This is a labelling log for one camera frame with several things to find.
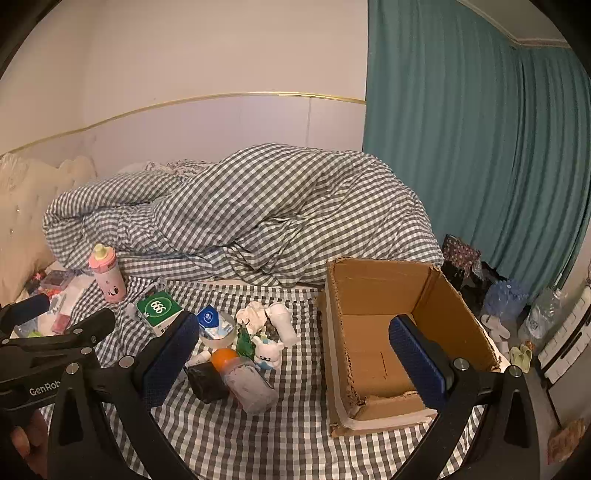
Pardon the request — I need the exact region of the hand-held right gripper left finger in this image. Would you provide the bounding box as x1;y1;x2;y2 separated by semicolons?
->
46;311;201;480

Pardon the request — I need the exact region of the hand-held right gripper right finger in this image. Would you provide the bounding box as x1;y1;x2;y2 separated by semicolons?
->
388;315;542;480

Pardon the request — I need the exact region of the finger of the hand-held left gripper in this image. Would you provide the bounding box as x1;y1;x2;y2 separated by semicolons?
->
0;308;116;365
0;294;51;342

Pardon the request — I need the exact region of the cardboard box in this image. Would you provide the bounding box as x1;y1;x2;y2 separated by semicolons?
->
321;257;502;438

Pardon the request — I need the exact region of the white tape roll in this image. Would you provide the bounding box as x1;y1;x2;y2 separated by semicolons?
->
198;310;238;350

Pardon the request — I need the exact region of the orange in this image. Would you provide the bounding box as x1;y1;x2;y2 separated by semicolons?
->
211;347;239;372

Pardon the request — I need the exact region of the green medicine box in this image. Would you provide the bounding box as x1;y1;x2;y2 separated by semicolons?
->
135;291;185;337

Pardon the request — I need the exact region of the blue and white packet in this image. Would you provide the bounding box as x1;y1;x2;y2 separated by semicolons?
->
198;307;234;340

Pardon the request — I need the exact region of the green plastic bag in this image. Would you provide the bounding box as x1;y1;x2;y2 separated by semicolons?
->
235;325;257;358

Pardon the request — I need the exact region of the person's left hand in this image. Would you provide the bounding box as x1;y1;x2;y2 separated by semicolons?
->
11;413;49;478

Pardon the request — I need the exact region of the white paper sheet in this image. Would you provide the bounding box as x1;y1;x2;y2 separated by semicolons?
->
48;284;100;324

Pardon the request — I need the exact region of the pink patterned box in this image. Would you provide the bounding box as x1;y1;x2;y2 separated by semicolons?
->
44;270;77;289

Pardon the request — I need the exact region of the black small pouch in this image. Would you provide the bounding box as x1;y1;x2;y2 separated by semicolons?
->
186;361;230;404

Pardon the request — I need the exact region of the pink drinking bottle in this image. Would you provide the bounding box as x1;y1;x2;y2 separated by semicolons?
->
89;243;127;304

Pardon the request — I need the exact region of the clear plastic jar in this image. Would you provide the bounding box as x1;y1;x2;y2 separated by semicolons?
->
222;356;279;415

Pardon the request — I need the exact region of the black chunky shoe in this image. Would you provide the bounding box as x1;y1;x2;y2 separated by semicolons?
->
462;284;485;315

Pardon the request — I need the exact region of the crumpled white tissue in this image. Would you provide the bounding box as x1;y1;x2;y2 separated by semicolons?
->
236;301;269;334

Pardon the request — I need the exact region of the black boot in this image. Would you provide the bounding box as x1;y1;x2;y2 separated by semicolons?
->
443;264;468;292

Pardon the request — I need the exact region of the white plush figure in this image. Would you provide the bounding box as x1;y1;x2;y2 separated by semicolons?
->
252;336;286;370

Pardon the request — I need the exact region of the pack of water bottles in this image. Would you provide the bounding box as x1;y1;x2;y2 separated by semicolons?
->
482;278;532;324

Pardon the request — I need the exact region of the cream tufted headboard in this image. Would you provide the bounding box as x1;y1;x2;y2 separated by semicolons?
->
0;152;98;305

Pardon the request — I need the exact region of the floral bag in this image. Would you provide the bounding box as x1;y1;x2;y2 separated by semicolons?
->
441;234;482;278

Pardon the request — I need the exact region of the grey checked bed sheet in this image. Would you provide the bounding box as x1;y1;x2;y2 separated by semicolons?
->
14;272;485;480

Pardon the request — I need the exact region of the large clear water jug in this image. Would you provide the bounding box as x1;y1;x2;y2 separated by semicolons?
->
517;286;568;352

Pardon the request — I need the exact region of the white ribbed suitcase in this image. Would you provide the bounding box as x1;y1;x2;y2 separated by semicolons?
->
538;284;591;384

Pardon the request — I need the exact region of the grey mini fridge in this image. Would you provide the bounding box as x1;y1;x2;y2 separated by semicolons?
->
547;369;591;428

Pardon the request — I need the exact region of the orange snack box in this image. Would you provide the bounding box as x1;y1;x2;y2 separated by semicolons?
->
547;418;587;464

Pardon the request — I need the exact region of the grey checked duvet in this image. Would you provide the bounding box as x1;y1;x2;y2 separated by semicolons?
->
42;143;445;289

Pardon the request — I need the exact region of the floral pillow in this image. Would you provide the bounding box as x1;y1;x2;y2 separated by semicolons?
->
143;159;218;178

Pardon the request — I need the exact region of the teal curtain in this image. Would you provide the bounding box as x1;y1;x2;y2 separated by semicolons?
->
361;0;591;296

